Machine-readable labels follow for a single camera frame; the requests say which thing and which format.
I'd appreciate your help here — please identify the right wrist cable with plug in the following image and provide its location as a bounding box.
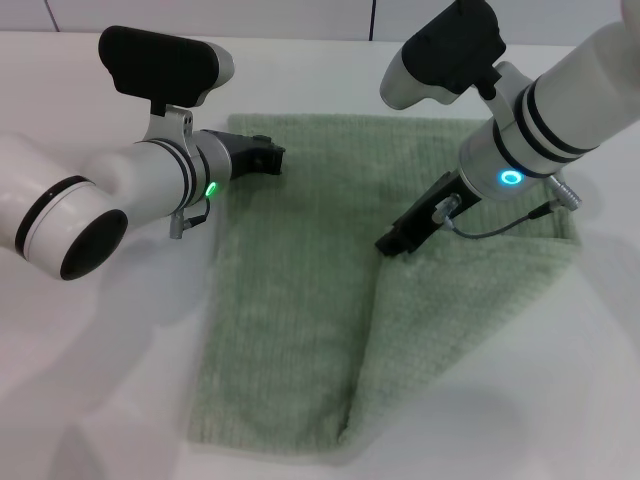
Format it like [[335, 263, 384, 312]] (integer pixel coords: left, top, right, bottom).
[[432, 174, 576, 240]]

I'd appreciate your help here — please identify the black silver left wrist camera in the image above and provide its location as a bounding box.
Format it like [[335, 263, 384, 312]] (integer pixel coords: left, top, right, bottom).
[[98, 25, 236, 151]]

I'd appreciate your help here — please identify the green ribbed towel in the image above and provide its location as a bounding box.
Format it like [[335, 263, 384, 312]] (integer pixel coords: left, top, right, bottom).
[[185, 113, 584, 449]]

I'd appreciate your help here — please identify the wrist cable with plug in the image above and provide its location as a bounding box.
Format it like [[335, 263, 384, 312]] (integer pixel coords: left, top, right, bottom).
[[169, 197, 214, 239], [432, 174, 576, 240]]

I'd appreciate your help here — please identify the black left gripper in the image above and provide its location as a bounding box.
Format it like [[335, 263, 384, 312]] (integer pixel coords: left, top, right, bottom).
[[202, 129, 287, 180]]

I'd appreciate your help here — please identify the left wrist cable with plug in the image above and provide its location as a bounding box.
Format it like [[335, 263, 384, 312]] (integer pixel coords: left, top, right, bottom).
[[169, 197, 214, 239]]

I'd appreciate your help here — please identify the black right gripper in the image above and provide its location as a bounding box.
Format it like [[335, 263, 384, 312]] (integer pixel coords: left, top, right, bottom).
[[377, 172, 484, 256]]

